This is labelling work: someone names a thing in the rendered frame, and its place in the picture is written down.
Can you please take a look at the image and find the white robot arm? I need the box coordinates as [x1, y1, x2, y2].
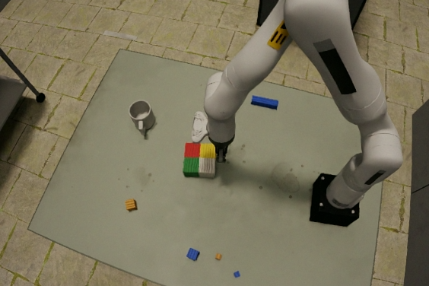
[192, 0, 403, 209]

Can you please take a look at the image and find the green cube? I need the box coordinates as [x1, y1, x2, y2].
[183, 157, 199, 177]

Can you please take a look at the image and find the red cube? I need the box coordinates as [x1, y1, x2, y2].
[184, 143, 201, 157]

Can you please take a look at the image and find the grey mug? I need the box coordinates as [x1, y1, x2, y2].
[129, 100, 155, 135]

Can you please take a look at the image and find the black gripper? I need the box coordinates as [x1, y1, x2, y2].
[208, 134, 235, 163]

